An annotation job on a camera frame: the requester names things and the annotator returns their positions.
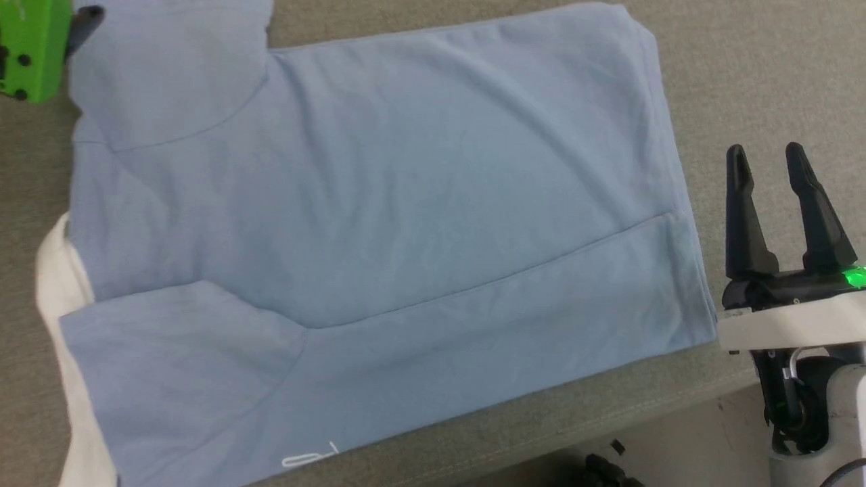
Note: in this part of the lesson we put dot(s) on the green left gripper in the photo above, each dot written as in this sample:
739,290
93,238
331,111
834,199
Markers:
34,47

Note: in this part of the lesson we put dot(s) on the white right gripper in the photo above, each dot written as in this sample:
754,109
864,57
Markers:
791,318

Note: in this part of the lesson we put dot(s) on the light blue polo shirt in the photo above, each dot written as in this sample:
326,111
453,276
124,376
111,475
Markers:
379,203

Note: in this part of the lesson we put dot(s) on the white grey right arm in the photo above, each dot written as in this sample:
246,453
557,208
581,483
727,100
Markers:
839,419

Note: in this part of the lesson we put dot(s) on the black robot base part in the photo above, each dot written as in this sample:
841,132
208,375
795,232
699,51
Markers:
609,470

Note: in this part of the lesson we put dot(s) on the grey fabric sofa cushion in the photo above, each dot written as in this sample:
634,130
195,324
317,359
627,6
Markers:
744,67

